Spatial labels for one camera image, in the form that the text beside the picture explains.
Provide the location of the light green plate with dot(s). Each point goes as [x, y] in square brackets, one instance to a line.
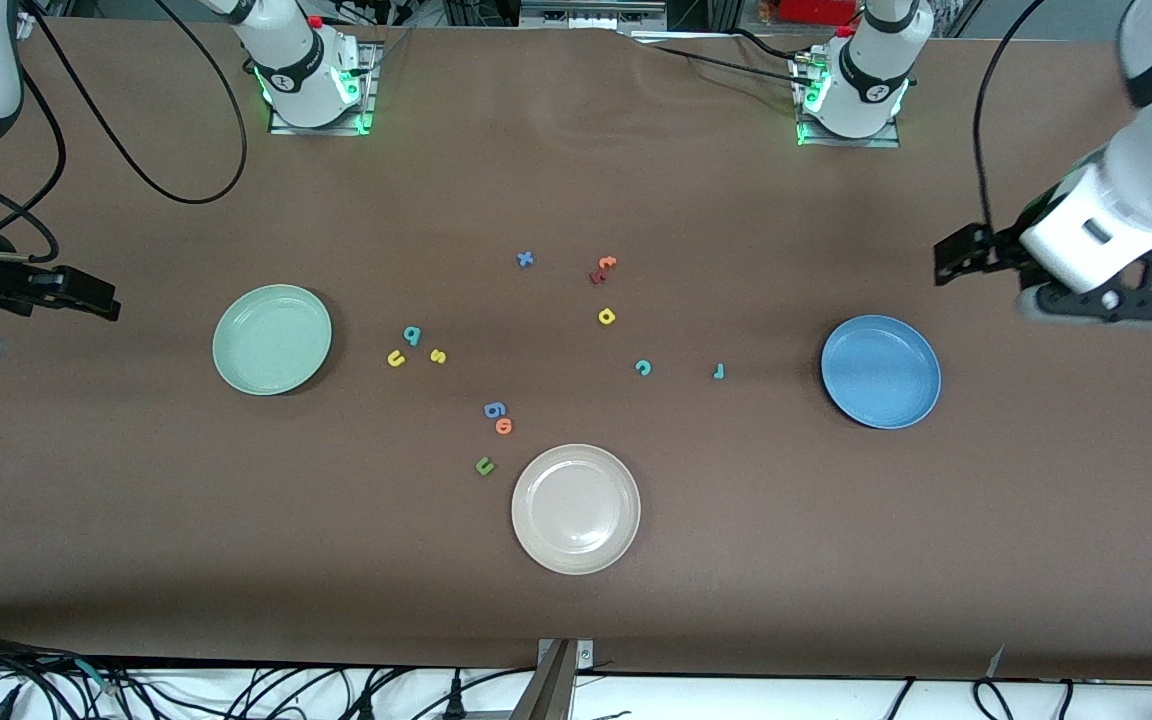
[272, 340]

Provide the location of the metal table edge bracket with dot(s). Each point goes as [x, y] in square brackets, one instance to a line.
[556, 685]

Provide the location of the black power plug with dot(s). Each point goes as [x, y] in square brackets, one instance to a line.
[454, 705]

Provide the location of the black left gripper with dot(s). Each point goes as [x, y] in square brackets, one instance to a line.
[1002, 247]

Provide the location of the grey metal box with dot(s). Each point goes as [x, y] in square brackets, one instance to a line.
[591, 15]

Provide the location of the green foam letter u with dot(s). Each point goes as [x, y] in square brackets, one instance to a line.
[481, 469]

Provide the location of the red background object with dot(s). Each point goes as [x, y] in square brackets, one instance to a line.
[816, 10]

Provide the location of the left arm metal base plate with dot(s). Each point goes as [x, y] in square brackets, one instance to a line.
[846, 142]

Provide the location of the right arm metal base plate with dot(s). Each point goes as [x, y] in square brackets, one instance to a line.
[369, 95]

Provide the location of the teal foam letter q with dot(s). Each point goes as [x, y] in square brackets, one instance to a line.
[412, 335]

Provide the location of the blue foam digit 6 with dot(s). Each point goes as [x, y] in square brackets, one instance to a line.
[494, 409]

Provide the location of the beige plate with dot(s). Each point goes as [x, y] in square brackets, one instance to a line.
[576, 509]

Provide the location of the small white paper tag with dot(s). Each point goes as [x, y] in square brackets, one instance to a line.
[997, 662]

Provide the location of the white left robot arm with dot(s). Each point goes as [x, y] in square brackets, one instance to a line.
[1136, 180]

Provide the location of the blue plate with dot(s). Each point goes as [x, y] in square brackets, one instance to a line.
[881, 372]

